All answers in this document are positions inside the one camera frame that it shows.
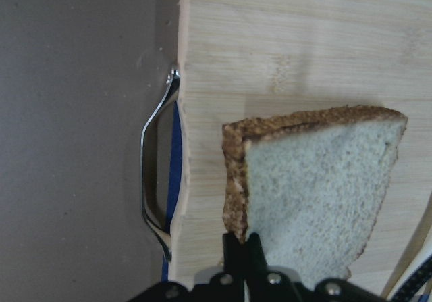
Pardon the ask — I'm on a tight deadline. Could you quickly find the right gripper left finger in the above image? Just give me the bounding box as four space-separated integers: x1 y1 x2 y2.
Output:
221 232 246 285

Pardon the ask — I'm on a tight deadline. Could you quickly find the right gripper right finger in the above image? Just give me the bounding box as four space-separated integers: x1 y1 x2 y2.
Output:
245 232 268 282

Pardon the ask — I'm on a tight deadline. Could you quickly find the bread slice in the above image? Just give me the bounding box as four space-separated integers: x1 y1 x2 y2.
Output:
222 105 408 288

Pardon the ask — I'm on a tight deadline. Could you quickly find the wooden cutting board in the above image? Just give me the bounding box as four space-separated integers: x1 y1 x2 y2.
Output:
156 0 431 297

